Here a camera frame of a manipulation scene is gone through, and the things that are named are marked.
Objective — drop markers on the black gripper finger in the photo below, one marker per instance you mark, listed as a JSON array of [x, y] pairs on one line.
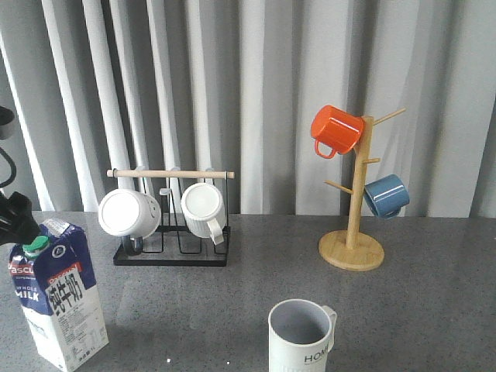
[[17, 223]]

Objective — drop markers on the blue white milk carton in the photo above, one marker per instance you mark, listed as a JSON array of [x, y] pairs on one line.
[[55, 282]]

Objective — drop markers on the white HOME mug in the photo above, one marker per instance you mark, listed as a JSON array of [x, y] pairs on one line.
[[301, 335]]

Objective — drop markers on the white smiley mug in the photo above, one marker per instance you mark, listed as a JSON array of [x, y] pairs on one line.
[[124, 212]]

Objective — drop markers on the grey pleated curtain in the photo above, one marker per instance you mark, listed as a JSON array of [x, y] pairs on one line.
[[234, 85]]

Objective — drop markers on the white ribbed mug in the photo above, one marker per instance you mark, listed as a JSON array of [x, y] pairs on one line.
[[204, 211]]

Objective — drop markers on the wooden mug tree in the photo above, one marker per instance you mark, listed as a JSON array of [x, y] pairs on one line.
[[350, 249]]

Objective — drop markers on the orange mug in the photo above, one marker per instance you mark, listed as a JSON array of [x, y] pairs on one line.
[[335, 131]]

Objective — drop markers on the blue mug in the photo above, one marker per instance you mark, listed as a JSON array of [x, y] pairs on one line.
[[386, 196]]

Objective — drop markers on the black wire mug rack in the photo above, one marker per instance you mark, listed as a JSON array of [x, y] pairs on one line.
[[173, 244]]

